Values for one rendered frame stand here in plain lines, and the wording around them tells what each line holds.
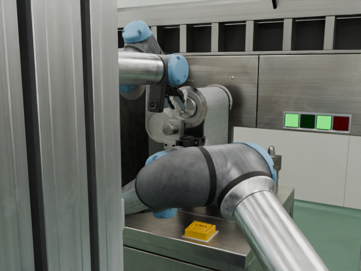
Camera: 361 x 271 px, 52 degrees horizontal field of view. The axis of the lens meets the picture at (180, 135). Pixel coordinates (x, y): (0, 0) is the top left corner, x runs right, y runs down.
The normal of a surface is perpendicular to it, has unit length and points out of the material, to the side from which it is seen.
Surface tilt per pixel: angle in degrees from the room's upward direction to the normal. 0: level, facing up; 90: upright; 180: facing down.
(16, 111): 90
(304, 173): 90
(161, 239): 90
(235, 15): 90
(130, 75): 117
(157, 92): 79
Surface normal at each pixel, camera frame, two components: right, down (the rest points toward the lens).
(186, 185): -0.08, 0.13
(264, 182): 0.51, -0.15
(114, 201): 0.91, 0.07
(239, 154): 0.18, -0.80
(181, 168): -0.26, -0.40
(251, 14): -0.47, 0.15
